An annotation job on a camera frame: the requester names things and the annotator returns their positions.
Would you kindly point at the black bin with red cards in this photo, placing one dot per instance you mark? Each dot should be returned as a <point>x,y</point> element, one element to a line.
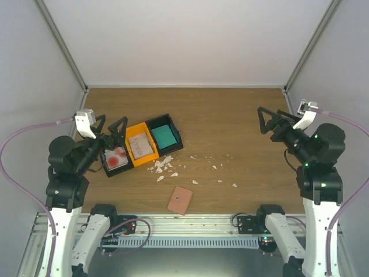
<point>117,171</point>

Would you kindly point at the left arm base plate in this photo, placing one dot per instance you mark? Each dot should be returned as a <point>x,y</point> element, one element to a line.
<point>128,228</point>

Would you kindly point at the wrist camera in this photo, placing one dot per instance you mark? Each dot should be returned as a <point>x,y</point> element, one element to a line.
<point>308,116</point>
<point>84,119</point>

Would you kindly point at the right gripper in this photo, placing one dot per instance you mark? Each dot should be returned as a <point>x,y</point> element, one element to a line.
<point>273,123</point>

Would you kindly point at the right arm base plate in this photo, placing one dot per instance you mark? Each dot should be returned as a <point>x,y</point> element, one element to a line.
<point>248,224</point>

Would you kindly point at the grey slotted cable duct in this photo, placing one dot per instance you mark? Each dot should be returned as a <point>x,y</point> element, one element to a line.
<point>185,242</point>

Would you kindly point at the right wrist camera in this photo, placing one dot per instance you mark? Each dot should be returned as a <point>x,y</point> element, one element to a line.
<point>308,116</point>

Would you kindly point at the black bin with teal cards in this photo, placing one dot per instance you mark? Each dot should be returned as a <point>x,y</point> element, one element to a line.
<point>165,120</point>

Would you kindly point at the pale pink cards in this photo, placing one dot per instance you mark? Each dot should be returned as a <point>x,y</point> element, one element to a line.
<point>140,146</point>

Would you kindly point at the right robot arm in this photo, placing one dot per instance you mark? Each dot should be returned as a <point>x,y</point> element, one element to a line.
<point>321,189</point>

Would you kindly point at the aluminium mounting rail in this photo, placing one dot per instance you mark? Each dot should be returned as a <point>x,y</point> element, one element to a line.
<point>170,225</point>

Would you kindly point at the teal cards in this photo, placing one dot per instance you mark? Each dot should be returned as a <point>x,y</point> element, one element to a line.
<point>164,136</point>

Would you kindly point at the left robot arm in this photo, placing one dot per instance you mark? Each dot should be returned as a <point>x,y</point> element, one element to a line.
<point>69,161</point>

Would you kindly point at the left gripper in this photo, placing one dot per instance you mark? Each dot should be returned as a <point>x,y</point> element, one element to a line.
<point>110,142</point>

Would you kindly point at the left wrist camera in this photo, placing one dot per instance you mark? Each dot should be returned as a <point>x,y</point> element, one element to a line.
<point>84,119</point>

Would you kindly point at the red and white cards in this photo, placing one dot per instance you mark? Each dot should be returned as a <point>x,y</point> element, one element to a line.
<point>115,158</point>

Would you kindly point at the yellow bin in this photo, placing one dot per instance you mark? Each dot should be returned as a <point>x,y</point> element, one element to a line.
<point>137,129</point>

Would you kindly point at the white debris pile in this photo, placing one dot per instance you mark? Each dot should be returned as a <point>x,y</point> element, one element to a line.
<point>163,167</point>

